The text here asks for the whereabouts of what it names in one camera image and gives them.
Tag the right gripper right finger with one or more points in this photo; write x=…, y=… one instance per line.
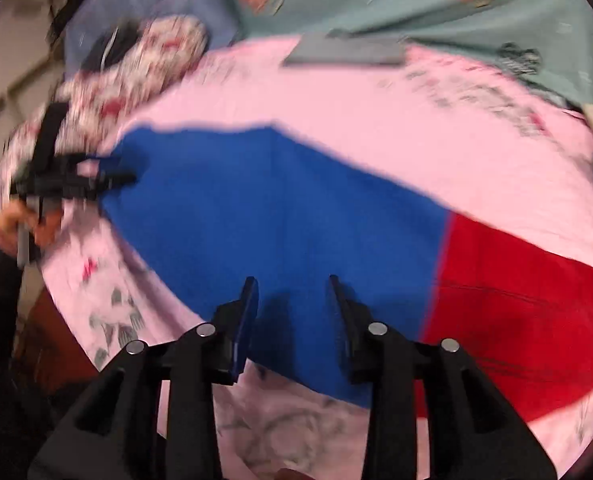
x=473, y=430

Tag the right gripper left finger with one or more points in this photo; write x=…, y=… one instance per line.
x=150, y=412

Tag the blue and red pants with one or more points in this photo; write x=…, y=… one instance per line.
x=210, y=209

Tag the left hand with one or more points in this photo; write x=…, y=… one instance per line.
x=16, y=214

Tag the red rose floral blanket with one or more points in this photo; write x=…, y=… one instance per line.
x=168, y=48

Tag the blue plaid pillow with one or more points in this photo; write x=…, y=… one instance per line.
x=96, y=17

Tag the pink floral bedsheet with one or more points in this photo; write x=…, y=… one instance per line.
x=514, y=168

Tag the folded grey cloth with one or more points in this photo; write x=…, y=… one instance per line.
x=347, y=51

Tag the teal heart pattern quilt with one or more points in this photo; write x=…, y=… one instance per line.
x=546, y=43

